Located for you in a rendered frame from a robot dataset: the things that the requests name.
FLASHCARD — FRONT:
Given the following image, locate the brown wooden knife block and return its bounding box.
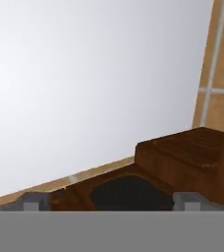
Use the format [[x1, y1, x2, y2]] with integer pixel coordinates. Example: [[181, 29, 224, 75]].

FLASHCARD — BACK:
[[48, 125, 224, 212]]

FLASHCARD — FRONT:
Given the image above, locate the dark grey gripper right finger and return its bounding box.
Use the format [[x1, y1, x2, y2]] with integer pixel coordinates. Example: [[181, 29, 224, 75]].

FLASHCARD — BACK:
[[172, 191, 224, 212]]

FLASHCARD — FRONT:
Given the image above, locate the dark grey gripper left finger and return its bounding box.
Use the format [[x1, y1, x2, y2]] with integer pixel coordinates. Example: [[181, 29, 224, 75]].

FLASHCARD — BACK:
[[0, 191, 50, 212]]

